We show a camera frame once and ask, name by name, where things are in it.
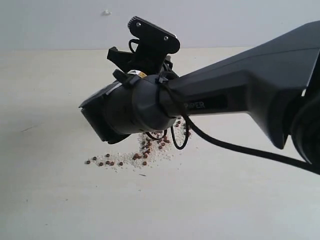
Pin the small white wall blob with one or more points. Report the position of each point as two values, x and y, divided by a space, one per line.
106 13

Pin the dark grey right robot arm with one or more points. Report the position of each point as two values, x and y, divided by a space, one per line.
276 83

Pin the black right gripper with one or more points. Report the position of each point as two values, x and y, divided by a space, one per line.
123 60

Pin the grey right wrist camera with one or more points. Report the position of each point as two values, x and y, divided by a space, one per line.
154 42

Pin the red beans and white grains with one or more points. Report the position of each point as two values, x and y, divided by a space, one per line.
158 149

